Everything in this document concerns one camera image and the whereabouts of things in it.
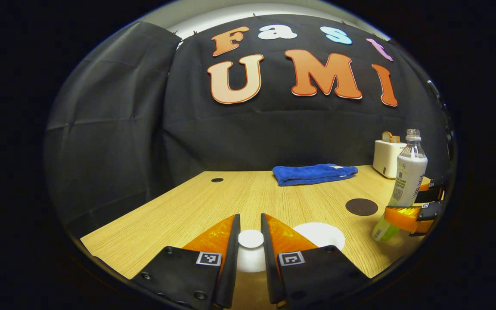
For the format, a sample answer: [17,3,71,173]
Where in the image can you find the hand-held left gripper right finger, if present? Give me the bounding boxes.
[260,213,371,307]

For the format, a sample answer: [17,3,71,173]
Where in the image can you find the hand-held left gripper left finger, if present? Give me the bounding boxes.
[132,214,241,310]

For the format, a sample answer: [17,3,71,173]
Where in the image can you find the clear water bottle green label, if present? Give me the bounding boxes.
[372,129,428,242]

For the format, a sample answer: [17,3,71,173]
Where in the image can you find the white teacup lid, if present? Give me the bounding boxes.
[236,229,267,273]

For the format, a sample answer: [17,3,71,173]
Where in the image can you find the dark brown round coaster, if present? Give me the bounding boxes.
[345,198,378,217]

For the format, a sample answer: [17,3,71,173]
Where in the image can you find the white teacup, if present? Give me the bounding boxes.
[293,222,346,252]

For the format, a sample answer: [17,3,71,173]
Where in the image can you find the white toaster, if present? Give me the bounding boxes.
[372,140,408,179]

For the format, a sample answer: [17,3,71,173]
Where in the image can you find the blue towel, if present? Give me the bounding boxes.
[273,163,359,187]

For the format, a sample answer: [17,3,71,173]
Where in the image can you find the black backdrop cloth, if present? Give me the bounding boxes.
[43,15,454,237]

